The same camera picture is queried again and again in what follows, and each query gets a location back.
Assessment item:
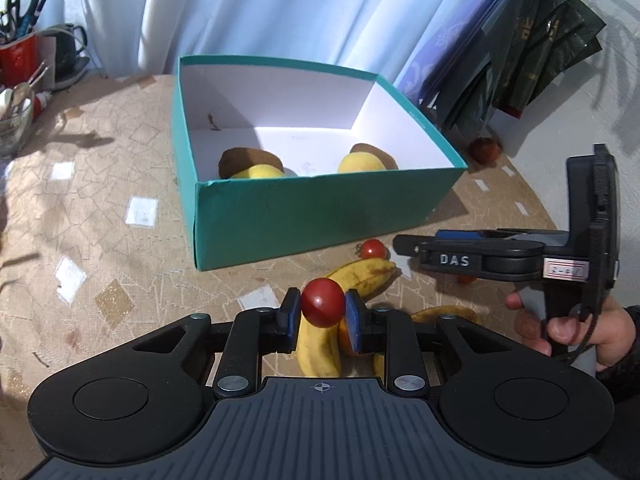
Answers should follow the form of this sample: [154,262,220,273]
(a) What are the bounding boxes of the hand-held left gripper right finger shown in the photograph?
[345,288,512,398]

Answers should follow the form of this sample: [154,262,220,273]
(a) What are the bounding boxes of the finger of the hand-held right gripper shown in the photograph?
[392,233,439,262]
[435,228,569,244]

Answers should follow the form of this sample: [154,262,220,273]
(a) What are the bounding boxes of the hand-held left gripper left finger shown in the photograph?
[125,287,302,399]

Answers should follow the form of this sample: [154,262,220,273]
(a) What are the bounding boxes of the small orange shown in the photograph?
[337,317,363,357]

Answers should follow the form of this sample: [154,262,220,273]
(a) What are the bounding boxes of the red cherry tomato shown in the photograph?
[356,239,388,261]
[300,278,347,328]

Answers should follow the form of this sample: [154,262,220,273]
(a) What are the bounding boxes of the yellow banana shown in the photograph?
[372,305,483,378]
[295,258,399,378]

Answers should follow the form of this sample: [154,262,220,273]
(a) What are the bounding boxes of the small yellow apple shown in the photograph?
[337,152,387,175]

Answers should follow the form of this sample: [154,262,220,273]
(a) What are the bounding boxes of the teal cardboard box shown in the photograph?
[171,55,469,272]

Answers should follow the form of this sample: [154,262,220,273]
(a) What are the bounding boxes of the brown kiwi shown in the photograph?
[350,143,399,171]
[218,147,284,179]

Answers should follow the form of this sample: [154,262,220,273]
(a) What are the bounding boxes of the person's right forearm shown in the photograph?
[597,305,640,404]

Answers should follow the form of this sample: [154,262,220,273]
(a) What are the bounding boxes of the person's right hand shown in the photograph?
[505,292,637,370]

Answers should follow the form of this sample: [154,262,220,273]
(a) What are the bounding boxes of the dark red peach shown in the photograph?
[468,137,502,165]

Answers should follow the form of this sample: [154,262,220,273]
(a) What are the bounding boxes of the bunch of dark green bags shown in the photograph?
[430,0,607,141]

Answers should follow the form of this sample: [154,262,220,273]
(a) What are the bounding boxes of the purple plastic bag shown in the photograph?
[394,0,523,121]

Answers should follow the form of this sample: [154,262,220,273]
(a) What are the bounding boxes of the beige patterned tablecloth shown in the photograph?
[0,74,573,480]

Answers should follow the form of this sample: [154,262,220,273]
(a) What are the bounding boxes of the white curtain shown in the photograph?
[30,0,516,81]

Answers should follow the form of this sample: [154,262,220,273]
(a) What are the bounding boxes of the red and white tube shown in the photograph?
[31,91,52,122]

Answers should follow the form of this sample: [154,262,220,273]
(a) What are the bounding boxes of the glass bowl with utensils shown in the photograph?
[0,85,37,157]

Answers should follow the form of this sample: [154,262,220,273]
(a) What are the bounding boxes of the dark green kettle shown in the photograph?
[44,23,92,92]

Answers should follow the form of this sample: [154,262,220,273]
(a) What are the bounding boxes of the red pen holder cup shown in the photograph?
[0,32,40,88]

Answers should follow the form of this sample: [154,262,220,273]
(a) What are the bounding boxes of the black scissors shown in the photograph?
[0,0,37,43]

